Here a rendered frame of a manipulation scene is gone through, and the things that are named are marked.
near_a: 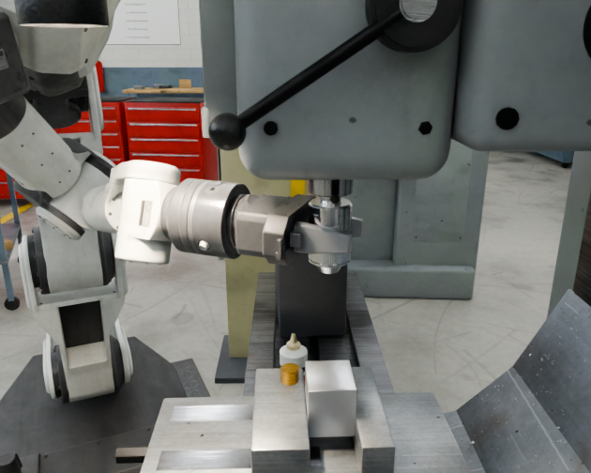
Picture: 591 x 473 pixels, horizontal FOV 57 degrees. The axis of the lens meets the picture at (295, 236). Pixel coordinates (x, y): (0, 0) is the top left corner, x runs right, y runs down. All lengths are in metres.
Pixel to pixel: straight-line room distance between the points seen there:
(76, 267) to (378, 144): 0.81
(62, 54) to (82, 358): 0.75
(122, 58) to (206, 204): 9.37
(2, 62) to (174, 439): 0.48
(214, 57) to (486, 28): 0.24
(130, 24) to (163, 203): 9.30
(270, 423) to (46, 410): 1.01
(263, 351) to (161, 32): 9.01
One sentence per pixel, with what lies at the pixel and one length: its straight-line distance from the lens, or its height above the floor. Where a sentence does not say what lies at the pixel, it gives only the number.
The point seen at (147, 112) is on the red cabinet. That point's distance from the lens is 5.25.
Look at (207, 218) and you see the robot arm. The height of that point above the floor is 1.25.
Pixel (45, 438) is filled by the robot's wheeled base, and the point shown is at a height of 0.57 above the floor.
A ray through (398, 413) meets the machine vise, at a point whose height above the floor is 1.00.
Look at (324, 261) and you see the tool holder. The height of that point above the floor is 1.21.
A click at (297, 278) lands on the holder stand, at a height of 1.05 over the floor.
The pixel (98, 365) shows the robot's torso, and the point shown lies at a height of 0.73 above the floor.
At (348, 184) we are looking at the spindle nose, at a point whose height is 1.29.
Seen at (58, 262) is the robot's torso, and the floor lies 1.03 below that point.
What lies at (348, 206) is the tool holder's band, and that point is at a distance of 0.57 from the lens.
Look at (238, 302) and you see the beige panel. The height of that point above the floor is 0.32.
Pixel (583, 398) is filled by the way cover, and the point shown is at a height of 1.01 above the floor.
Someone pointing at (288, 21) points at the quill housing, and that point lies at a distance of 0.46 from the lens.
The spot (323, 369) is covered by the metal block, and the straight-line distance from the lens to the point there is 0.63.
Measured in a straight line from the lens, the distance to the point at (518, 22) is 0.47.
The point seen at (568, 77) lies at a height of 1.40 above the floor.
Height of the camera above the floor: 1.42
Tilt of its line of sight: 19 degrees down
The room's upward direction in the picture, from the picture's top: straight up
